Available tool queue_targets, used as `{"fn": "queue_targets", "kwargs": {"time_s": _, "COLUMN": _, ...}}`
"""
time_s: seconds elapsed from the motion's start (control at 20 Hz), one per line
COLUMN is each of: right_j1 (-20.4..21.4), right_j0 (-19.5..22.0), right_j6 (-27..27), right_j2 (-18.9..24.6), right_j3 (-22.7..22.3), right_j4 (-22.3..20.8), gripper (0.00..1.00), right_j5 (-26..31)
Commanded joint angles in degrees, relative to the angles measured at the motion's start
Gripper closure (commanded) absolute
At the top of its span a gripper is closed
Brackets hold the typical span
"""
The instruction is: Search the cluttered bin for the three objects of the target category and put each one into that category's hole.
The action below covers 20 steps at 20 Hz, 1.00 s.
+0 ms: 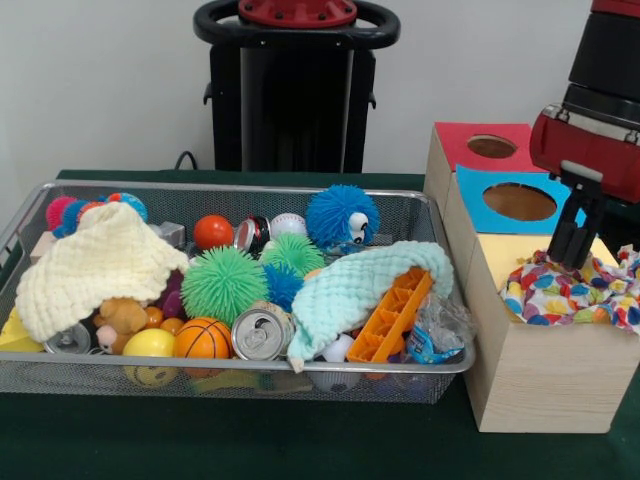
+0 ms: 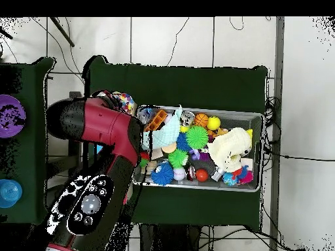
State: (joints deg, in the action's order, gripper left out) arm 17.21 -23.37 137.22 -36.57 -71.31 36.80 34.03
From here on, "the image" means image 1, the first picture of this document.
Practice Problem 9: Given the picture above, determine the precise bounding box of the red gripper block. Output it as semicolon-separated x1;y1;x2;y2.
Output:
529;105;640;271

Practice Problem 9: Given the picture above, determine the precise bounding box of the white colourful spotted cloth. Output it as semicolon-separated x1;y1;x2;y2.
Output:
499;243;640;335

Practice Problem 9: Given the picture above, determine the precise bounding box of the mint green waffle cloth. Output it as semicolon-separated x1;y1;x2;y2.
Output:
288;241;456;373

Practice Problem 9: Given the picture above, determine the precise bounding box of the wooden three-hole box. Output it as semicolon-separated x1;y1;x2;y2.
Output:
423;122;640;434

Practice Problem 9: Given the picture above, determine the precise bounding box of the clear mesh bin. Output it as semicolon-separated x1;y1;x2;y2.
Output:
0;180;477;406

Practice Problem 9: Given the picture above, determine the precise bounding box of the clear plastic packet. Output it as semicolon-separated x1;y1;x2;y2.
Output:
405;290;479;364

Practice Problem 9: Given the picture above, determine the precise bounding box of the orange plastic gear toy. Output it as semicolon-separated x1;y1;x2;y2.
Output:
347;267;434;365

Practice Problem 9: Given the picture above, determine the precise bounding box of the large blue spiky ball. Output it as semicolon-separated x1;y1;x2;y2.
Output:
305;185;382;251

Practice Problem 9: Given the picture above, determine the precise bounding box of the silver drink can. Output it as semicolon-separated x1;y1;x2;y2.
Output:
232;303;297;362

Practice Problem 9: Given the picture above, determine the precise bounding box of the green spiky ball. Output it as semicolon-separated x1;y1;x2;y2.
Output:
181;245;272;330

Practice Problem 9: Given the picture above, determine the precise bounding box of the red-orange ball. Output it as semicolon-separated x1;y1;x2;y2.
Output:
194;214;235;250

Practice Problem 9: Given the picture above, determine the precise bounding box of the small orange basketball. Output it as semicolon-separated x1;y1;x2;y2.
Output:
172;317;237;361

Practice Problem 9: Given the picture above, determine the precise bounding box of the yellow ball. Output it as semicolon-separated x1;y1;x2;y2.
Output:
122;328;178;360

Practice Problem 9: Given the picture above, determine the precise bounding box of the small brown teddy bear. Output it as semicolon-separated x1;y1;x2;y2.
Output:
94;296;151;354

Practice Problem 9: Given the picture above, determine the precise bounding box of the cream waffle cloth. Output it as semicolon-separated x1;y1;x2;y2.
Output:
15;201;191;343

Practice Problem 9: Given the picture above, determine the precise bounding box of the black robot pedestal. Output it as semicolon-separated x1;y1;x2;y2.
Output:
193;0;402;173

